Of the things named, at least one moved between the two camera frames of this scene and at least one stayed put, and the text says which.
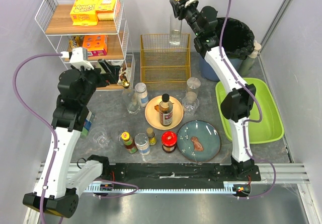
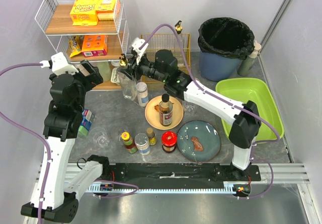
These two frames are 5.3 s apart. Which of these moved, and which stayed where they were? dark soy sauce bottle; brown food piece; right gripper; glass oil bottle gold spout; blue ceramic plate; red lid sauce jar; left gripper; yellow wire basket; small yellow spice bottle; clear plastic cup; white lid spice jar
Moved: left gripper; right gripper; glass oil bottle gold spout
Stayed: red lid sauce jar; white lid spice jar; brown food piece; clear plastic cup; small yellow spice bottle; dark soy sauce bottle; yellow wire basket; blue ceramic plate
